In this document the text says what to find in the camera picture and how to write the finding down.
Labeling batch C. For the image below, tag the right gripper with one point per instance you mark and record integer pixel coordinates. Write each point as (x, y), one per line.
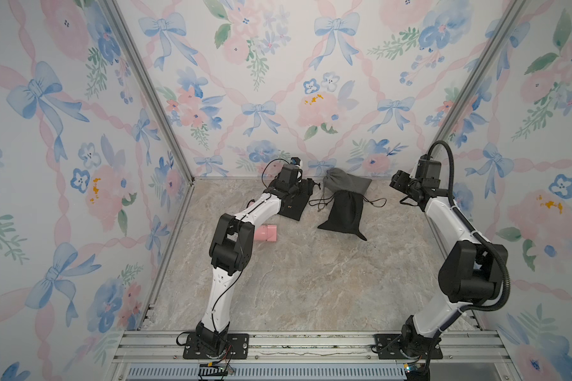
(396, 178)

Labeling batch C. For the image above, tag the grey drawstring pouch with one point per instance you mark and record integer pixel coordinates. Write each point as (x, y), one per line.
(336, 180)

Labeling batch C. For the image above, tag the pink hair dryer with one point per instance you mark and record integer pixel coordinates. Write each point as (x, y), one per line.
(266, 233)

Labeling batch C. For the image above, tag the black pouch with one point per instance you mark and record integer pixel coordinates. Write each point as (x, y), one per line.
(293, 205)
(346, 213)

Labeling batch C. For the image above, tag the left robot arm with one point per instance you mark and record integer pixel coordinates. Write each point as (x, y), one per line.
(232, 246)

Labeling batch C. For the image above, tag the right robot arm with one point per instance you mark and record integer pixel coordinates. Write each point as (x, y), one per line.
(472, 278)

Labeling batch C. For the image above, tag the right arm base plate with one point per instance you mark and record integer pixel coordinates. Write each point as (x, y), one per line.
(391, 346)

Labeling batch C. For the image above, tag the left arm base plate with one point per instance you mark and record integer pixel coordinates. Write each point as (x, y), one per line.
(233, 346)

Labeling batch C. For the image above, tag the aluminium front rail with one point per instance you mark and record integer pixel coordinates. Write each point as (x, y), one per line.
(159, 355)

